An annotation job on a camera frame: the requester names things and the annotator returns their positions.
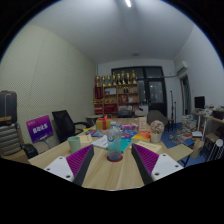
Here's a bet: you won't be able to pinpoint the grey ribbed suitcase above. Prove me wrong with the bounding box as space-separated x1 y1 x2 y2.
0 123 23 157

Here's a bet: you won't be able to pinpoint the black bag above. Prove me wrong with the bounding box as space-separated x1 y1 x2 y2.
21 143 39 160

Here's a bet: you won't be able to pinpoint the white air conditioner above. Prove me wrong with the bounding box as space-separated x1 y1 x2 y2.
175 60 189 75

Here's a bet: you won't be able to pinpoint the pale green cup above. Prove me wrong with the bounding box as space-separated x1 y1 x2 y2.
67 135 82 154

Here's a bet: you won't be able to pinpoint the black framed glass door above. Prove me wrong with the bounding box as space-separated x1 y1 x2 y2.
111 66 168 117

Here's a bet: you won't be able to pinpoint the grey upholstered chair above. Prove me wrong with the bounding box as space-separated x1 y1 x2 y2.
147 109 169 127

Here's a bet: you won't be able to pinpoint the blue book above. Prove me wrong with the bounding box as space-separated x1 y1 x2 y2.
120 129 138 140
84 129 108 138

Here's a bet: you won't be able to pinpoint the clear plastic water bottle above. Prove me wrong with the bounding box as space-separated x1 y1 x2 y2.
106 121 123 162

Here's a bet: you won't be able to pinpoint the flat round red coaster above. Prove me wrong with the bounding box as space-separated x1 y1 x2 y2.
106 153 124 163

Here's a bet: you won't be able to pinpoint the orange book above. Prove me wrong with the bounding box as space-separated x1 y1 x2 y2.
131 130 152 142

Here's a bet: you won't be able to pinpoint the white stool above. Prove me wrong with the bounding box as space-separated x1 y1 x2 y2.
207 138 224 163

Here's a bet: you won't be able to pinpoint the small round side table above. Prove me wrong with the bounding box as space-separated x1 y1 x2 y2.
85 114 104 123

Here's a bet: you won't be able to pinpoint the pink flowers in white pot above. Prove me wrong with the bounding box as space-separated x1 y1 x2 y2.
149 120 165 144

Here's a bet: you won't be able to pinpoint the purple sign board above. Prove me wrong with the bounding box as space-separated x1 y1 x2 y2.
26 115 54 144

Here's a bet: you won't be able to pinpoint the dark suitcase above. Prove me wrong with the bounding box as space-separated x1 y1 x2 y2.
0 90 18 127

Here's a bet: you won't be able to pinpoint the yellow gift box red ribbon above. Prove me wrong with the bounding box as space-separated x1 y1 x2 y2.
95 115 114 131

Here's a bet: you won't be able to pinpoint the pink packet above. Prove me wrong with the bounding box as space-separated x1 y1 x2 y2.
119 123 139 131

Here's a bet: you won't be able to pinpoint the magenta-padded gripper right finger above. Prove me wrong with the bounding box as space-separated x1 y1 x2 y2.
130 143 184 186

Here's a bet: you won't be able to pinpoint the orange standing card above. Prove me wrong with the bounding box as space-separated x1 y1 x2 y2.
137 116 148 132

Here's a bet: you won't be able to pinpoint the stack of books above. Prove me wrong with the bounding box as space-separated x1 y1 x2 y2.
181 114 198 136

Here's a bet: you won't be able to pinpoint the black computer monitor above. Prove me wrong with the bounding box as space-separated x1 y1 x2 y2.
194 95 206 110

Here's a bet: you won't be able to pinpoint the wooden shelf unit with trophies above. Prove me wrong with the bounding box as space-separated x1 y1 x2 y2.
93 69 140 115

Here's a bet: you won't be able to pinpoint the black office chair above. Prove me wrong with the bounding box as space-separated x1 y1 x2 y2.
51 109 92 144

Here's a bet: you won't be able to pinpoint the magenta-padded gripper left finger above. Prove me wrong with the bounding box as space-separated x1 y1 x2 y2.
43 144 95 187

